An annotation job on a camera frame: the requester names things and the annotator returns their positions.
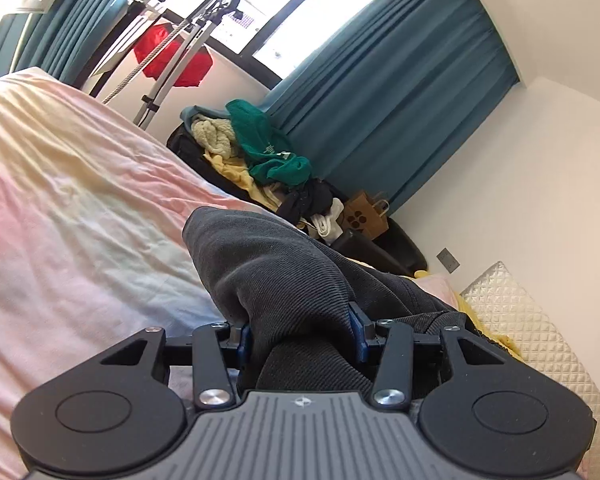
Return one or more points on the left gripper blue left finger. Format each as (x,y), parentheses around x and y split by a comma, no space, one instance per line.
(243,347)

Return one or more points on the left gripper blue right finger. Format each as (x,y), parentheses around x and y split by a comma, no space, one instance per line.
(363,331)

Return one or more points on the black shorts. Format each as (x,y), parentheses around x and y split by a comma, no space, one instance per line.
(295,295)

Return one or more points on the white garment on pile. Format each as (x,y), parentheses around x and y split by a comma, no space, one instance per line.
(326,225)

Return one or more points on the yellow plush pillow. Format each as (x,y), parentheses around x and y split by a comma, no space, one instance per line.
(440,287)

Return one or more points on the brown paper bag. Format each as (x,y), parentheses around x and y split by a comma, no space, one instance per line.
(367,215)

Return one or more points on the black garment on pile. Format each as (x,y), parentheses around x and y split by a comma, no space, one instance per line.
(315,197)

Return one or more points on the yellow garment on pile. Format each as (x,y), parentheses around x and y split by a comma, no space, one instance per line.
(236,171)

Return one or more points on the quilted white headboard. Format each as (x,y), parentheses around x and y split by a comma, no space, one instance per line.
(507,308)

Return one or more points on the green garment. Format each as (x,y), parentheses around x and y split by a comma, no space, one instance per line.
(267,151)

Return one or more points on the pastel tie-dye duvet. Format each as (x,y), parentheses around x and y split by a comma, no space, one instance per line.
(91,214)

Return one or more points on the cream knitted garment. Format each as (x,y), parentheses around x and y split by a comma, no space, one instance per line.
(215,135)

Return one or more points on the teal curtain right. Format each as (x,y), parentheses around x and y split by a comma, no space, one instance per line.
(382,105)

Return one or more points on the teal curtain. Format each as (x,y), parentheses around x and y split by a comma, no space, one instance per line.
(382,105)
(62,41)

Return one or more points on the metal tripod stand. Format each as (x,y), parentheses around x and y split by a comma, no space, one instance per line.
(189,35)

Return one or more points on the teal curtain left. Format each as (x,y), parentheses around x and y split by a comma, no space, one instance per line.
(62,41)

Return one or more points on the wall socket plate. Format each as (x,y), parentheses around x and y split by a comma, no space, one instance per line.
(448,261)

